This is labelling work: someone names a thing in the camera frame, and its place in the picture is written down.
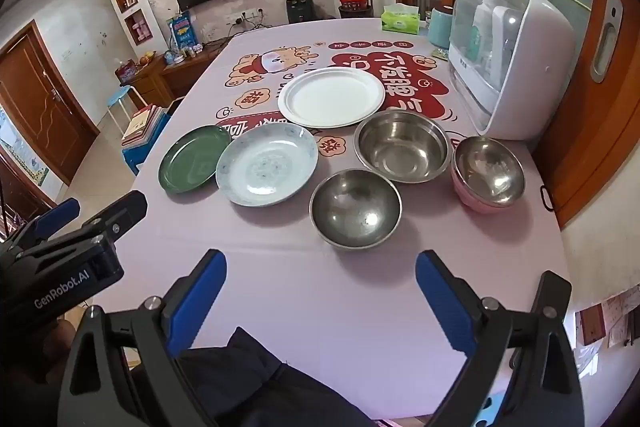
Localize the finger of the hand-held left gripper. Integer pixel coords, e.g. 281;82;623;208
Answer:
50;190;149;253
10;198;82;253

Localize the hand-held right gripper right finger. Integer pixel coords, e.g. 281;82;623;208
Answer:
415;249;586;427

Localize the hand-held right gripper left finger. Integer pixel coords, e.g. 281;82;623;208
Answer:
60;249;228;427

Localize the green plate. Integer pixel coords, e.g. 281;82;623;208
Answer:
159;125;233;194

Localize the round steel bowl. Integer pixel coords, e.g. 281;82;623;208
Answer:
309;169;402;251

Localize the pink bowl with steel liner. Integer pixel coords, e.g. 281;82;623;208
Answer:
451;136;526;214

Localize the blue patterned white plate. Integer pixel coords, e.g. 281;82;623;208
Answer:
215;125;319;208

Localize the large flat-bottomed steel bowl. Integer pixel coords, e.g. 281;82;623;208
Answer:
353;110;452;184

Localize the white paper plate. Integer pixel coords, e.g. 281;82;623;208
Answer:
278;68;386;128

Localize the blue plastic stool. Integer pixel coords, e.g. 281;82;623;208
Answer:
122;127;161;175

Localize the stack of books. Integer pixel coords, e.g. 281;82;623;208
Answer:
121;104;168;148

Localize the person's dark clothing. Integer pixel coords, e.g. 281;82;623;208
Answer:
130;327;451;427

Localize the brown wooden door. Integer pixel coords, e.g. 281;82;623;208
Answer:
0;19;101;185

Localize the white stool with blue seat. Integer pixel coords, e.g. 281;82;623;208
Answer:
106;85;138;132

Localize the wooden television cabinet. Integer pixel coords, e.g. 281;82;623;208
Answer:
117;49;221;108

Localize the blue printed box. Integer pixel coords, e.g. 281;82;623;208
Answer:
167;13;197;52

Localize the wooden framed glass door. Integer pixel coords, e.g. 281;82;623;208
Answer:
390;0;640;228

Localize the white countertop sterilizer cabinet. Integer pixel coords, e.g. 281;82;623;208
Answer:
446;0;577;142

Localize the black air fryer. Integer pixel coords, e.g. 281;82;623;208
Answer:
285;0;316;26

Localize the teal canister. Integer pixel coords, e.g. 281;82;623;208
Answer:
426;6;456;50

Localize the green tissue box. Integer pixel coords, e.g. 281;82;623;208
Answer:
380;3;421;32

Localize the red lidded container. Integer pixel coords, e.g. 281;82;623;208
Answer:
338;0;373;20

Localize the white sliding door lock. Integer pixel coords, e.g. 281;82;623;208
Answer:
591;0;623;82

